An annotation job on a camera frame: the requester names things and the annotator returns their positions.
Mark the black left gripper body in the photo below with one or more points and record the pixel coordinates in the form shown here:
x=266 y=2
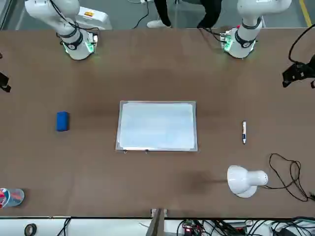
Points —
x=311 y=65

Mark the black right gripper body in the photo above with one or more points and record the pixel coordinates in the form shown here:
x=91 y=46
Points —
x=4 y=82

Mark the blue whiteboard eraser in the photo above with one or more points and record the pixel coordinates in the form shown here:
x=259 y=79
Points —
x=62 y=121

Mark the white blue whiteboard marker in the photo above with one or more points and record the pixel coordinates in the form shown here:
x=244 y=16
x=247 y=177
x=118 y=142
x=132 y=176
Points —
x=244 y=131

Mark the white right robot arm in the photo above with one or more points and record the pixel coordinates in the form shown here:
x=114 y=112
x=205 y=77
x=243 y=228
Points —
x=73 y=41

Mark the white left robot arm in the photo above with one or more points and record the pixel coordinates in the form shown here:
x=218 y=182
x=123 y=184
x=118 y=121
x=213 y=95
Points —
x=243 y=37

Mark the red marker pen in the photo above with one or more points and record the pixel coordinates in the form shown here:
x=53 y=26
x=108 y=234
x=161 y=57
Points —
x=16 y=196

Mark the silver framed whiteboard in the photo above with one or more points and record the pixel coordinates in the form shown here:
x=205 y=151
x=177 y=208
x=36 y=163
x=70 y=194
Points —
x=157 y=125

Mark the white cabinet with yellow label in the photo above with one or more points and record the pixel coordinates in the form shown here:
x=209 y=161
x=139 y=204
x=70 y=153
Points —
x=96 y=17

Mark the clear plastic pen cup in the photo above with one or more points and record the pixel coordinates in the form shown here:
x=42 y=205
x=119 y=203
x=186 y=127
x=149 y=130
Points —
x=12 y=197

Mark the white desk lamp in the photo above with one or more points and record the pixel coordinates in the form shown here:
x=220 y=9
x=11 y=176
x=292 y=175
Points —
x=242 y=180

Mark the black tape roll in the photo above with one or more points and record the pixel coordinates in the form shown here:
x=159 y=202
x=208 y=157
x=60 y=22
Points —
x=26 y=229

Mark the circuit board with red light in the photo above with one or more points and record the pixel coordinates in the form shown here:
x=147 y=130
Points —
x=189 y=228

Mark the aluminium frame post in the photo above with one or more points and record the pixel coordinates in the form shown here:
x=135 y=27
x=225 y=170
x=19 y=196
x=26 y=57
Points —
x=156 y=223

